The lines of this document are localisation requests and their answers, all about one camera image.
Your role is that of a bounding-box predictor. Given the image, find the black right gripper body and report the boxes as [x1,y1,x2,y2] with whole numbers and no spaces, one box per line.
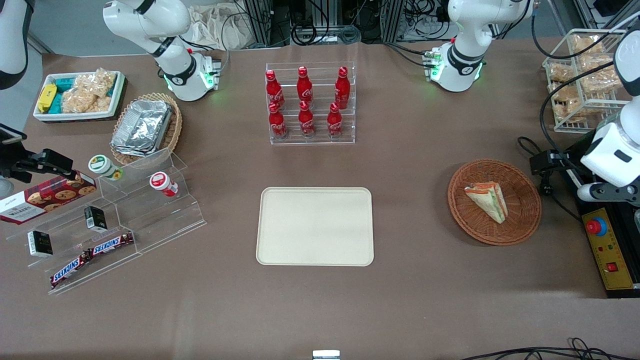
[0,145,47,184]

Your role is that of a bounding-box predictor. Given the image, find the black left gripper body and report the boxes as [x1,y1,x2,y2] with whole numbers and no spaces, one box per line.
[568,148,594,174]

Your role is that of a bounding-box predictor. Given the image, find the triangle sandwich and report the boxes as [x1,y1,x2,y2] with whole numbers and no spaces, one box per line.
[464,181,509,225]

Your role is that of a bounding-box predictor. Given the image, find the round brown wicker basket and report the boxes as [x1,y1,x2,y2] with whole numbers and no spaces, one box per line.
[447,159,542,246]

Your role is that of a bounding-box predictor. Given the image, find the white rectangular snack tray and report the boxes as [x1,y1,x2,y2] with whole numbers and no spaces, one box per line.
[33,71,127,123]

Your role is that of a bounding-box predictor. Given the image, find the oval light wicker basket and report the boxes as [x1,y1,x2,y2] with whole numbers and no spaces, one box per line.
[109,92,183,166]

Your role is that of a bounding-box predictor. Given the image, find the beige rectangular tray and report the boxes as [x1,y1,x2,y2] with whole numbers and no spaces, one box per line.
[256,187,375,267]

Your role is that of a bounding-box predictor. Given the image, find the green lid white cup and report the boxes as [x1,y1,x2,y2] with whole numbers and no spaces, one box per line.
[88,154,124,181]

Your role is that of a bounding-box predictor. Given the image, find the red tartan cookie box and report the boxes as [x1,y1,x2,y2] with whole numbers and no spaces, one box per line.
[0,172,98,226]

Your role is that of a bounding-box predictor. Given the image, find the small black box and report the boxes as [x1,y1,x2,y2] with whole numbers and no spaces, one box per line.
[27,230,54,258]
[83,205,108,233]

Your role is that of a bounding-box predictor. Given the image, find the clear bag fried snack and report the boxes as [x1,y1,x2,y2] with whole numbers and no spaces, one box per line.
[549,82,584,104]
[571,33,607,56]
[547,63,577,84]
[579,54,624,94]
[554,100,590,124]

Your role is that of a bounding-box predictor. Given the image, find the clear bag rice crackers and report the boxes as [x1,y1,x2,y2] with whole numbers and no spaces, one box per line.
[75,68,117,99]
[61,88,112,114]

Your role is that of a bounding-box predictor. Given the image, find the yellow snack packet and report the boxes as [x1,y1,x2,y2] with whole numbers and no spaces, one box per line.
[37,83,58,113]

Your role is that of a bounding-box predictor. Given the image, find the brown snickers bar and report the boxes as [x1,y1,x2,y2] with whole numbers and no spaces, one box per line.
[49,252,94,290]
[88,232,135,257]

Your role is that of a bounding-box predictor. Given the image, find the silver foil container stack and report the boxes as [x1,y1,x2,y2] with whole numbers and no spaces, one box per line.
[110,99,174,157]

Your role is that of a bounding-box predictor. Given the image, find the red lid white cup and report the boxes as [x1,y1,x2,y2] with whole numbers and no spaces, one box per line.
[149,171,179,198]

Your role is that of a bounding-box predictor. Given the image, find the clear acrylic step shelf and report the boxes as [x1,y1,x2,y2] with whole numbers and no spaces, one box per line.
[5,147,208,296]

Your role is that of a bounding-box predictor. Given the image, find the black machine yellow control panel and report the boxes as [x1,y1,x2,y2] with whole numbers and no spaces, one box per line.
[556,131,640,299]

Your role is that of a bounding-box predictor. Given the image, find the beige crumpled cloth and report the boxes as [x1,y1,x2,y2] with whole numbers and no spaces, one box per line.
[186,4,252,51]

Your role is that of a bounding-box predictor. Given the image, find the red cola bottle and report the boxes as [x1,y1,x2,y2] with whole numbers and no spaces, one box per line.
[265,69,285,110]
[298,100,316,139]
[268,102,289,140]
[334,66,351,110]
[326,102,344,139]
[296,66,314,105]

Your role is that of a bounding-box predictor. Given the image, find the clear acrylic bottle rack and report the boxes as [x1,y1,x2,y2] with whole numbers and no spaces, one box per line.
[265,62,356,146]

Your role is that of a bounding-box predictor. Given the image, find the black power cable with plug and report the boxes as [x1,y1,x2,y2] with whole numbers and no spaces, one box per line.
[517,135,584,224]

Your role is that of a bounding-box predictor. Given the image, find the white wire basket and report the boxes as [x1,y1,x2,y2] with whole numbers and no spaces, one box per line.
[542,28,634,134]

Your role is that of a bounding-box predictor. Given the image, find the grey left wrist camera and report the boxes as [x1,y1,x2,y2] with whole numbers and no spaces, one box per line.
[577,182,640,207]

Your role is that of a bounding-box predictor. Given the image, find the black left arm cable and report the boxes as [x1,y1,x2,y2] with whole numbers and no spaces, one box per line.
[530,0,640,151]

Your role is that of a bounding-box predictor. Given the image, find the black floor cable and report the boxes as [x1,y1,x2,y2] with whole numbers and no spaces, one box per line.
[459,337,640,360]

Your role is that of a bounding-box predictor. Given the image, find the aluminium frame profile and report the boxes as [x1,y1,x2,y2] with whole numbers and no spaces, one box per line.
[244,0,274,49]
[381,0,406,44]

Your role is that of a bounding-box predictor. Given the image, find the black cable bundle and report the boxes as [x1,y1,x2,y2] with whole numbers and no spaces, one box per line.
[289,0,362,47]

